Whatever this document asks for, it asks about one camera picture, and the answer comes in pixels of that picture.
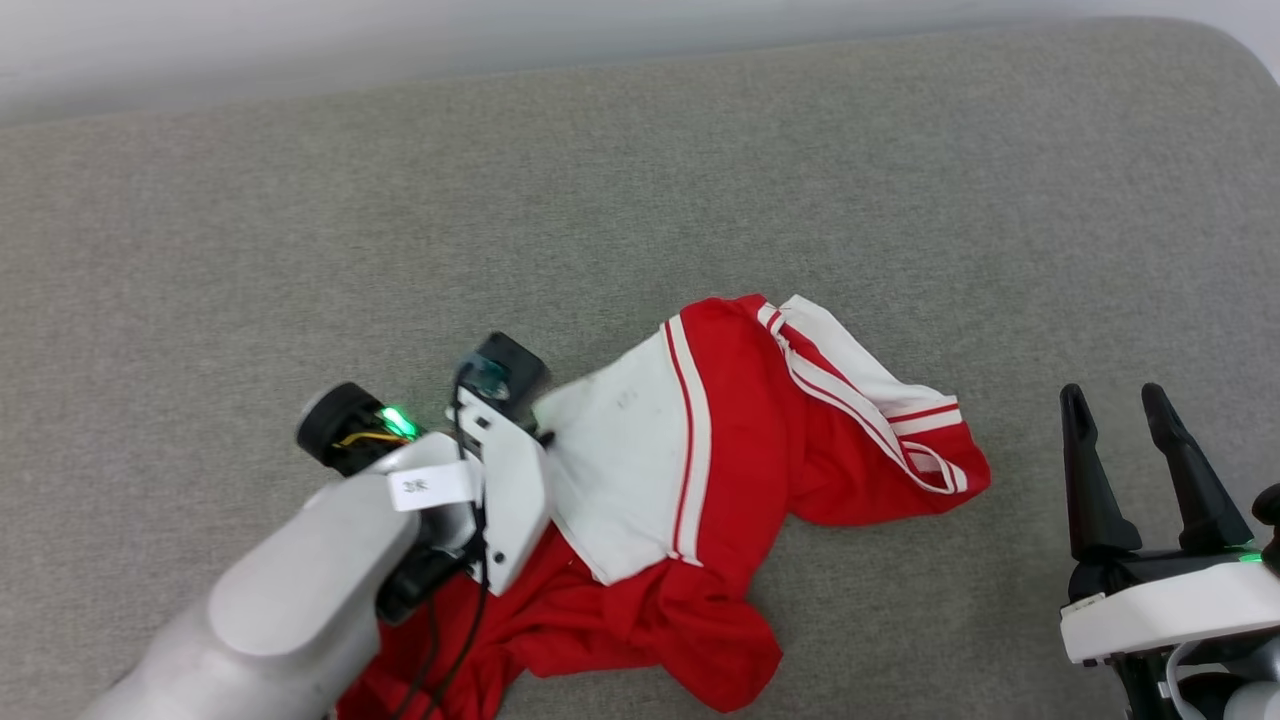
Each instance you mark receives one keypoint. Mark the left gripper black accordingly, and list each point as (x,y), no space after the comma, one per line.
(345,425)

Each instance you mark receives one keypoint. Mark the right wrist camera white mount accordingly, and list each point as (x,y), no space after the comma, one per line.
(1170,610)

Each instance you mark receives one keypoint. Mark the red and white garment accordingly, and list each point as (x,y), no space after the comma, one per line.
(740,450)

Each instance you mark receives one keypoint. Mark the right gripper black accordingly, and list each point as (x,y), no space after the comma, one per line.
(1130,572)

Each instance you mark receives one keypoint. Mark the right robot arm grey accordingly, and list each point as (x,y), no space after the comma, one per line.
(1250,700)

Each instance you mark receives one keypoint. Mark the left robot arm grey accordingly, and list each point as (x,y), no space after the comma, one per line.
(270,610)

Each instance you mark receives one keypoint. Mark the grey fabric sofa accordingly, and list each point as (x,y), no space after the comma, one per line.
(300,200)

